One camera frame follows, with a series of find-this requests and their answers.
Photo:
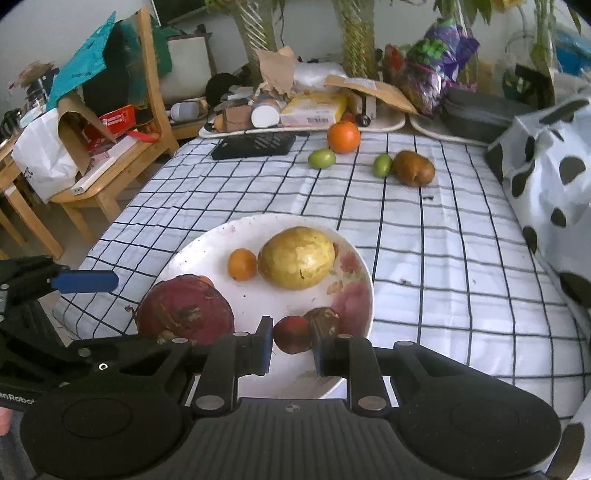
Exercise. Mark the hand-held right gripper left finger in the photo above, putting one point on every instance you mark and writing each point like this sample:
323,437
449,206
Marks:
265,345

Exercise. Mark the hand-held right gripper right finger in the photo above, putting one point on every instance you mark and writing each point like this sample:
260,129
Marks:
325,346

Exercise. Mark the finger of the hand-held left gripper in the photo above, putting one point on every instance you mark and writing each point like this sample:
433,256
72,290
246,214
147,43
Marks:
85,282

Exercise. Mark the dark mangosteen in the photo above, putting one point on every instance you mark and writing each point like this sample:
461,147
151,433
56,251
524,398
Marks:
327,318

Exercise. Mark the small red fruit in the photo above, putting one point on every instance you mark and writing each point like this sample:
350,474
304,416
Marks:
292,334

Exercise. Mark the white floral plate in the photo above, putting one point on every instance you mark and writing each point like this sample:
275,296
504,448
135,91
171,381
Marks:
249,305

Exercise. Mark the red pomegranate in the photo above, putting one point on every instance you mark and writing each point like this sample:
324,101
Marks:
184,310

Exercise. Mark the yellow passion fruit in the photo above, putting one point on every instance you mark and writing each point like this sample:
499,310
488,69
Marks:
295,258

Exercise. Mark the white paper bag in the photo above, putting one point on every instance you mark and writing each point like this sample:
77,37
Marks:
41,157

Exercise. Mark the red box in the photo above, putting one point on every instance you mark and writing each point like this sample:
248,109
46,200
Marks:
115,121

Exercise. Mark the green jujube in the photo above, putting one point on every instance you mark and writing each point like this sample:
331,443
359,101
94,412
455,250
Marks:
383,165
322,158

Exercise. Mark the grey cylinder bottle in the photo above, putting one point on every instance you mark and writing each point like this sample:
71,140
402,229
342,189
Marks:
184,110

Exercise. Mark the brown pear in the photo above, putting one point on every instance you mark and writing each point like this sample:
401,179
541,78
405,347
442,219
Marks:
414,168

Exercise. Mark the black perforated tray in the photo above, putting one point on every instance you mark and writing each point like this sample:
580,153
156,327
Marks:
254,146

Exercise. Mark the wooden chair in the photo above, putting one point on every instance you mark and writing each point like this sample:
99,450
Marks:
152,92

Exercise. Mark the orange tangerine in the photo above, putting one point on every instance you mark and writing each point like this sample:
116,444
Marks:
344,137

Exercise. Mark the teal plastic bag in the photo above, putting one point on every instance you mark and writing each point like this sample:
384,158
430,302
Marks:
83,60

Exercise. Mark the long white tray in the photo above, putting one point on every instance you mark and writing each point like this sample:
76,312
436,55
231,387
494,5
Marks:
383,123

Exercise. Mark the white round jar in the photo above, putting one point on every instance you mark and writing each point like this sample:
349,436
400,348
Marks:
265,115

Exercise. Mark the yellow box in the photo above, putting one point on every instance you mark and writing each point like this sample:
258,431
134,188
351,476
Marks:
314,108

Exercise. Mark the brown paper envelope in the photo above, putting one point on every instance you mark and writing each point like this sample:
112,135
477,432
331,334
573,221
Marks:
369,90

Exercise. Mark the white plastic bag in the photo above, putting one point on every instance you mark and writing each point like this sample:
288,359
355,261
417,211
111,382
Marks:
318,74

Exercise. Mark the crumpled brown paper bag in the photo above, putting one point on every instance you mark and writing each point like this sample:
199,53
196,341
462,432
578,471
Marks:
277,69

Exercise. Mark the black lidded container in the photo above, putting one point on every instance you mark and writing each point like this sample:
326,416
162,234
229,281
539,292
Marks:
480,115

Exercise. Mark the cow print blanket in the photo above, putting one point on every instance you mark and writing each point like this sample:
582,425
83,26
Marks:
545,152

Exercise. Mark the palm plant trunk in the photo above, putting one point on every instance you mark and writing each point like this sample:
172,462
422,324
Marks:
256,32
355,37

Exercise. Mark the purple snack bag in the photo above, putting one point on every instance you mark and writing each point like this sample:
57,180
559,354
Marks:
438,60

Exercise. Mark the blue plastic bag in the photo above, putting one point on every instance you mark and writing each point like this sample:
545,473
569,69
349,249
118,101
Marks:
572,50

